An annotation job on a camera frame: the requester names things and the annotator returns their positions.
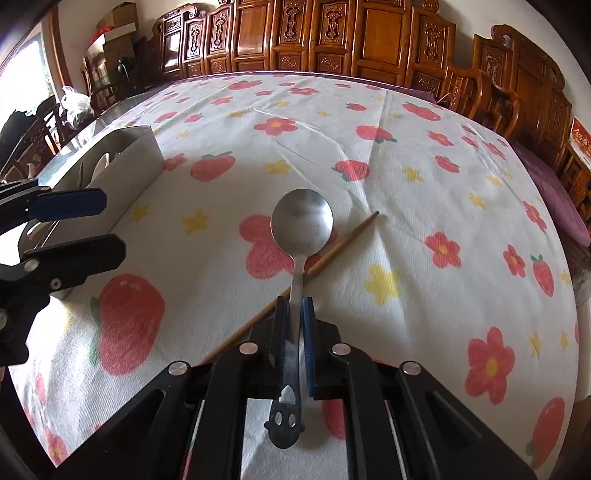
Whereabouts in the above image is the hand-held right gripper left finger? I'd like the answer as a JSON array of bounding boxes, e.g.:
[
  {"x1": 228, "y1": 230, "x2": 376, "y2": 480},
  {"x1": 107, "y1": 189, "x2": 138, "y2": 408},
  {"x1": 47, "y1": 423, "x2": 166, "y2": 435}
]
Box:
[{"x1": 51, "y1": 298, "x2": 291, "y2": 480}]

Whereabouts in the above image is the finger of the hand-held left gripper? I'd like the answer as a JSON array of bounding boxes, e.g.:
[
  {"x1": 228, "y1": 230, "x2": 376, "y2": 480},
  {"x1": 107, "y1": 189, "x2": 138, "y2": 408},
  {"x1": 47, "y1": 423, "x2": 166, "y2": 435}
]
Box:
[
  {"x1": 0, "y1": 180, "x2": 108, "y2": 236},
  {"x1": 23, "y1": 233, "x2": 127, "y2": 292}
]

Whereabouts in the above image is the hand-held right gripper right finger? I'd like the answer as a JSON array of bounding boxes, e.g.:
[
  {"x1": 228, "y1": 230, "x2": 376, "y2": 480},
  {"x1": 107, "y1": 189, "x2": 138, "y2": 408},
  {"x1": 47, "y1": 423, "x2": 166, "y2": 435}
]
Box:
[{"x1": 301, "y1": 298, "x2": 539, "y2": 480}]

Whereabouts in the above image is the beige spoon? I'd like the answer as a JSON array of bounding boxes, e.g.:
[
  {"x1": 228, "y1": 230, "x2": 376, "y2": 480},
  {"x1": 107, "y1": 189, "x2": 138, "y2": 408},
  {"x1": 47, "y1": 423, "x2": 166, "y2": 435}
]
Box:
[{"x1": 91, "y1": 151, "x2": 112, "y2": 184}]

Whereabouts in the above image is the grey utensil box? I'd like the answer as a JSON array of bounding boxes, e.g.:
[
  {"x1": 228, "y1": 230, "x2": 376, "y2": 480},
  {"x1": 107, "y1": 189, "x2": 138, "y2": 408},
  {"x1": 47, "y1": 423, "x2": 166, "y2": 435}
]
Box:
[{"x1": 34, "y1": 124, "x2": 165, "y2": 298}]

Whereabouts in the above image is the metal spoon with bear handle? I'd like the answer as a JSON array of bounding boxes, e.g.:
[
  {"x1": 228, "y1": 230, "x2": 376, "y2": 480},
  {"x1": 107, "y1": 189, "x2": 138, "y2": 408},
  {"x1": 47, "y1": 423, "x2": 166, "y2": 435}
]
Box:
[{"x1": 263, "y1": 188, "x2": 334, "y2": 450}]

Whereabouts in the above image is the dark wooden chair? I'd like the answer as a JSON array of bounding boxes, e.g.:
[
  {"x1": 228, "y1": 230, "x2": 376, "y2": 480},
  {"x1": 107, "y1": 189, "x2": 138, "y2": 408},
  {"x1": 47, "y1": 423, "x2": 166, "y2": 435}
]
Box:
[{"x1": 0, "y1": 102, "x2": 63, "y2": 183}]

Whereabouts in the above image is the white plastic bag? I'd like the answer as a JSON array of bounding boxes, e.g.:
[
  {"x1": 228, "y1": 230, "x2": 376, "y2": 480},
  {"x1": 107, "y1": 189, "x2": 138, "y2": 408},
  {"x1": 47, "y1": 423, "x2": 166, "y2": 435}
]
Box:
[{"x1": 61, "y1": 85, "x2": 92, "y2": 129}]

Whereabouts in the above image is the brown chopstick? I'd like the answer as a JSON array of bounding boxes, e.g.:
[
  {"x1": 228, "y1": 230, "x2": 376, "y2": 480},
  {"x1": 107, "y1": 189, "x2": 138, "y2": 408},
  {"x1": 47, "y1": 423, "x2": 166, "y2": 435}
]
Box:
[{"x1": 201, "y1": 211, "x2": 380, "y2": 366}]

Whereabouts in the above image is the floral fruit print tablecloth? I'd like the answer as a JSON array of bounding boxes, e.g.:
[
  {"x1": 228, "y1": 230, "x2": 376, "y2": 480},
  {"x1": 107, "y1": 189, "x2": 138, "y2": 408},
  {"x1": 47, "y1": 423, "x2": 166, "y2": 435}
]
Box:
[{"x1": 9, "y1": 71, "x2": 581, "y2": 480}]

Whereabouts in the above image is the brown cardboard box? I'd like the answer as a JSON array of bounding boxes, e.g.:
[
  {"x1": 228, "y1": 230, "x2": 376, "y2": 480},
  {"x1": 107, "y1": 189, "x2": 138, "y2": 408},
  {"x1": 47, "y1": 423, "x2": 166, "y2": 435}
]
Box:
[{"x1": 93, "y1": 2, "x2": 138, "y2": 32}]

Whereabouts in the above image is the purple seat cushion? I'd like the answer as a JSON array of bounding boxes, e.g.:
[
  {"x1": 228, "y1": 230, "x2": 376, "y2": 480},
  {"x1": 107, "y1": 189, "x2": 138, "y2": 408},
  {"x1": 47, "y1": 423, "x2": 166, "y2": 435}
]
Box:
[{"x1": 509, "y1": 140, "x2": 591, "y2": 244}]

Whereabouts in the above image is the long carved wooden bench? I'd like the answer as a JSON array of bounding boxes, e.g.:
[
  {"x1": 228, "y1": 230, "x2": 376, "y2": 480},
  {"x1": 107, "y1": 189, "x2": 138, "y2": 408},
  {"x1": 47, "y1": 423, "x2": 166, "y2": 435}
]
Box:
[{"x1": 147, "y1": 0, "x2": 459, "y2": 95}]

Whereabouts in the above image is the carved wooden armchair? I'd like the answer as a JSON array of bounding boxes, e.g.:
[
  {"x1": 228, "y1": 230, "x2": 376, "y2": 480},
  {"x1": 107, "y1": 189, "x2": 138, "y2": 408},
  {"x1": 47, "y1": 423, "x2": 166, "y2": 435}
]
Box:
[{"x1": 443, "y1": 24, "x2": 591, "y2": 188}]

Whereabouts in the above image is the red box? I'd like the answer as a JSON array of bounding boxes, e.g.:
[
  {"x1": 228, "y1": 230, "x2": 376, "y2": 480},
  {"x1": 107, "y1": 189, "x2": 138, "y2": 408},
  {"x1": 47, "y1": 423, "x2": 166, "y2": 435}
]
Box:
[{"x1": 567, "y1": 116, "x2": 591, "y2": 168}]

